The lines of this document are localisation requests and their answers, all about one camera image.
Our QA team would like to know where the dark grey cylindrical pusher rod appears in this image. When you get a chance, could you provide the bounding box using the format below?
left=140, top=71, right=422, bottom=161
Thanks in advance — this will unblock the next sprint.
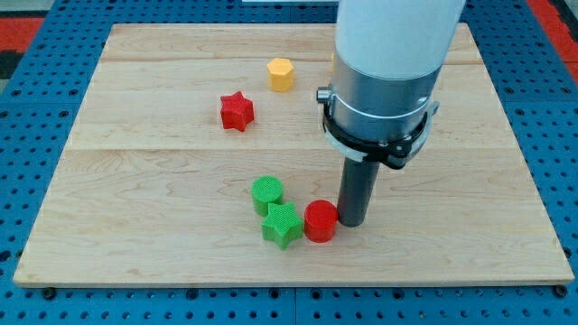
left=337, top=158, right=380, bottom=228

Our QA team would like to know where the red star block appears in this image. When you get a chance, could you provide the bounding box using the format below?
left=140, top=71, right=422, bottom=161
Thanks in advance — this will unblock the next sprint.
left=220, top=91, right=255, bottom=132

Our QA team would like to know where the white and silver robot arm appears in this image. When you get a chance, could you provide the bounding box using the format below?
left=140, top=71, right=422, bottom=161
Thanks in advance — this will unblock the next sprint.
left=317, top=0, right=465, bottom=228

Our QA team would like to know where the green star block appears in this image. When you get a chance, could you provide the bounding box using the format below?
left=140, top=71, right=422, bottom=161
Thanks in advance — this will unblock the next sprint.
left=261, top=202, right=303, bottom=250

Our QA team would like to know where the red cylinder block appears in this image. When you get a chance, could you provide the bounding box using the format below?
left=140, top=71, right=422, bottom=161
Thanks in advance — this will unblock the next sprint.
left=303, top=200, right=338, bottom=243

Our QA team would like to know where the green cylinder block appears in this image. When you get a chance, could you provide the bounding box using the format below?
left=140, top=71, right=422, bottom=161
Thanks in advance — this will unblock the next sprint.
left=251, top=175, right=284, bottom=217

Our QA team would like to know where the yellow hexagon block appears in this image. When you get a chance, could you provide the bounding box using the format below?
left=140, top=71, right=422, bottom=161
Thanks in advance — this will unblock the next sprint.
left=266, top=58, right=294, bottom=92

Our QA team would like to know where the light wooden board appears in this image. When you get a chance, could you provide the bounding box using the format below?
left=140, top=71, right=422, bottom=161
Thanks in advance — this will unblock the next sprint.
left=14, top=24, right=574, bottom=288

